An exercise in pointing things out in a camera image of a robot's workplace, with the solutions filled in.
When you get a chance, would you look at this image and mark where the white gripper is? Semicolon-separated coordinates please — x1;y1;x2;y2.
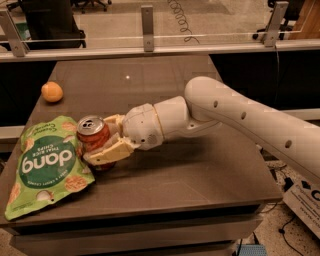
83;104;164;166

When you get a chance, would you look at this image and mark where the red coke can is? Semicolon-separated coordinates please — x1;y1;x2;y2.
77;115;110;162

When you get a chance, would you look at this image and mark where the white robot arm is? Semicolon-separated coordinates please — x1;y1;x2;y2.
84;76;320;185

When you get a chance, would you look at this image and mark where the green rice chip bag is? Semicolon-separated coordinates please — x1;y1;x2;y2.
5;116;95;220

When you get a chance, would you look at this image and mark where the orange fruit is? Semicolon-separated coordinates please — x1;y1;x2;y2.
41;81;63;102

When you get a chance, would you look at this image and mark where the dark cabinet behind glass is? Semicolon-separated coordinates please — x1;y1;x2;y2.
18;0;86;50

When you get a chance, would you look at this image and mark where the grey drawer cabinet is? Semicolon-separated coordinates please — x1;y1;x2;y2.
1;206;262;256

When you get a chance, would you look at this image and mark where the blue floor object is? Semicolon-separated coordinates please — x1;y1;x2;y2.
236;244;267;256

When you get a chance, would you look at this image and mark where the cardboard box with logo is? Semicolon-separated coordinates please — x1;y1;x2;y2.
283;179;320;239

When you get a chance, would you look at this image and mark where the black office chair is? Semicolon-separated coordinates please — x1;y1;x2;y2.
252;0;305;41

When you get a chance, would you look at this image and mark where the middle metal glass bracket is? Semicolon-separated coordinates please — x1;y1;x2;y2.
141;5;154;52

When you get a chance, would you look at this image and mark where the metal glass bracket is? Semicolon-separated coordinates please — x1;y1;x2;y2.
0;9;29;57
141;5;154;52
262;1;289;47

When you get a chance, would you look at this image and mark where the black coiled cable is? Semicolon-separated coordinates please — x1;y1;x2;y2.
167;0;201;45

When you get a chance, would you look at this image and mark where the left metal glass bracket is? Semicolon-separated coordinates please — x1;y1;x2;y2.
0;9;29;57

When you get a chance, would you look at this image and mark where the black floor cable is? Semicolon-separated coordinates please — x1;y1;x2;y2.
260;44;306;256

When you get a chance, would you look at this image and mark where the right metal glass bracket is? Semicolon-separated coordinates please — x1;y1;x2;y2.
262;1;289;47

